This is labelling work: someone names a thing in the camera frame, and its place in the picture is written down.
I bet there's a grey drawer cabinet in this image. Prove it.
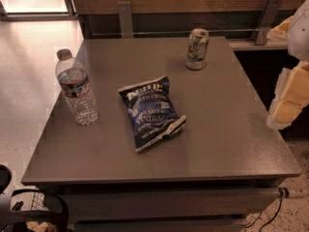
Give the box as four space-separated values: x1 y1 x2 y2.
22 37 301 232

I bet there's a blue potato chips bag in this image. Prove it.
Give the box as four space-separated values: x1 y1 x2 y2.
118 76 186 152

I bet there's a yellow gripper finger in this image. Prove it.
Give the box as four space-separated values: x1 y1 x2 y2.
267 61 309 130
267 16 293 42

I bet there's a metal wall bracket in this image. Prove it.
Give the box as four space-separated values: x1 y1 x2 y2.
254 0 283 45
118 1 133 39

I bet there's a left metal wall bracket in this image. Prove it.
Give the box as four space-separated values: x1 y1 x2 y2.
118 1 133 39

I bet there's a metal rail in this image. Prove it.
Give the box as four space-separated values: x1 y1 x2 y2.
92 28 259 38

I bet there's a black cable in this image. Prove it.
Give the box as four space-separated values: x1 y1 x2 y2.
244 195 284 232

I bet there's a clear plastic water bottle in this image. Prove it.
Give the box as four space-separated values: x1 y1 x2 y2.
55 48 98 126

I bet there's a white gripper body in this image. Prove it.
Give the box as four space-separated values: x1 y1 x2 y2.
288 0 309 62

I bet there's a right metal wall bracket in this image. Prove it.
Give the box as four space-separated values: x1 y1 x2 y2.
254 0 283 45

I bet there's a white green 7up can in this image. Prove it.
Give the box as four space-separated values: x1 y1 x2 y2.
185 28 209 71

